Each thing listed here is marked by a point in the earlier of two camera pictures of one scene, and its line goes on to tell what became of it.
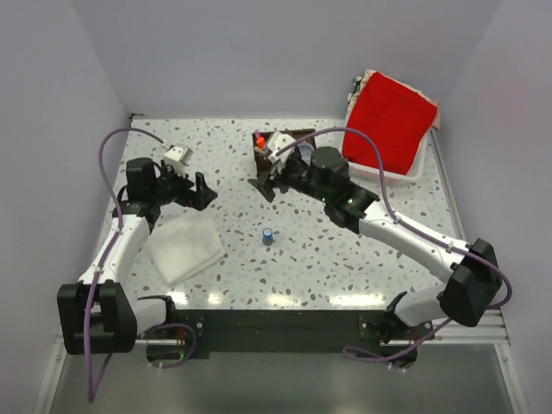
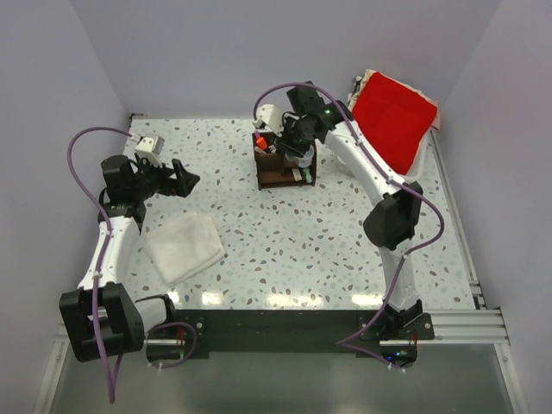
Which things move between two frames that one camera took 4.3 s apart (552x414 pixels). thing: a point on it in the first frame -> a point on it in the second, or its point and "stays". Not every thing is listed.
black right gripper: x=266 y=187 -> x=287 y=121
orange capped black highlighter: x=260 y=142 stays
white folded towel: x=184 y=244 stays
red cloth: x=397 y=118 stays
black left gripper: x=203 y=195 -> x=180 y=186
